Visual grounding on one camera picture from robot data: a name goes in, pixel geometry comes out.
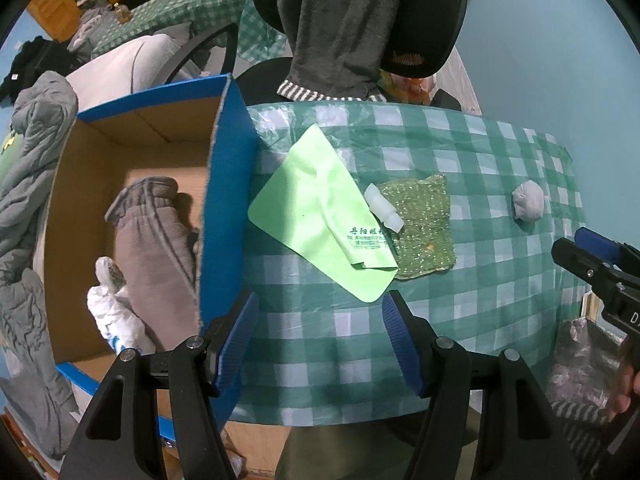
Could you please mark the white plastic tube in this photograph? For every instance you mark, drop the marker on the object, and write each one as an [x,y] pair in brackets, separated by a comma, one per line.
[382,207]

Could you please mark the grey jacket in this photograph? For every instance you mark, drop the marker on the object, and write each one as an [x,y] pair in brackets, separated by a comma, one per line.
[30,135]

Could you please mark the person's right hand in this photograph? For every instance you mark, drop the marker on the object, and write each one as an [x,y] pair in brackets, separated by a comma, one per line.
[625,390]

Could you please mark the white pillow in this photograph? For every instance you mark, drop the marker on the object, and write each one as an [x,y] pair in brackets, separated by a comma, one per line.
[125,60]

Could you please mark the wooden louvered wardrobe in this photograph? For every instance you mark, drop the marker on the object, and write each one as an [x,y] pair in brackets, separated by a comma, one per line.
[50,10]

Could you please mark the grey clothes pile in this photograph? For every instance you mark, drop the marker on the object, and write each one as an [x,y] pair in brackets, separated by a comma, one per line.
[92,30]

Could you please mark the blue cardboard box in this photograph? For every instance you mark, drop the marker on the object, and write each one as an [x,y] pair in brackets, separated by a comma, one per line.
[230,170]

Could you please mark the black clothes pile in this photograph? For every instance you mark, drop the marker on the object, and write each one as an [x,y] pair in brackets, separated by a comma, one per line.
[35,57]

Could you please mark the green checkered tablecloth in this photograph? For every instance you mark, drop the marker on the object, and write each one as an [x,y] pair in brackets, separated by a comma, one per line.
[475,310]
[175,5]

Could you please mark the light green cloth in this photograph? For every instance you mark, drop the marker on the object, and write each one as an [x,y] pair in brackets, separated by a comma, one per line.
[310,210]

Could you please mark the grey patterned cloth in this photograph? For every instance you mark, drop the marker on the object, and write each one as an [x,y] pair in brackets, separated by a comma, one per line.
[575,375]

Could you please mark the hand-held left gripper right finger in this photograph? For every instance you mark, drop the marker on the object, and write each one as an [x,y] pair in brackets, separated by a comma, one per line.
[405,345]

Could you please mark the green beaded cloth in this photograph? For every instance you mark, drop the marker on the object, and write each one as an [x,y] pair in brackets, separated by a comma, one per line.
[425,230]

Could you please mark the white patterned sock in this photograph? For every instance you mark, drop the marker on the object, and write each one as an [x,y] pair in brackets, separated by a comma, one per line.
[115,310]

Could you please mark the grey sock ball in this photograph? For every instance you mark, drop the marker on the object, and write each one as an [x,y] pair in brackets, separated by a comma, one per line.
[527,200]

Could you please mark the person's olive trousers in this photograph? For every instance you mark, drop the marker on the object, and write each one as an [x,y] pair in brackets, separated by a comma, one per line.
[350,450]

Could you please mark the black office chair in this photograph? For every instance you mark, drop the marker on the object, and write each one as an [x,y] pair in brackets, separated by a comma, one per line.
[435,10]

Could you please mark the orange plastic bag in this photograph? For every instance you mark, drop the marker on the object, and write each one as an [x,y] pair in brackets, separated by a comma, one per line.
[415,90]

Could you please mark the amber bottle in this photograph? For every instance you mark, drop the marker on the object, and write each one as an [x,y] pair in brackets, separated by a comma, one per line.
[121,12]

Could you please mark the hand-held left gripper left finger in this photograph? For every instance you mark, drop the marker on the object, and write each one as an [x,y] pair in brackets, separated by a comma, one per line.
[235,350]

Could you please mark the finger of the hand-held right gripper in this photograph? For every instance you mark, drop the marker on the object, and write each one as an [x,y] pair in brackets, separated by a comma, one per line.
[575,257]
[595,241]

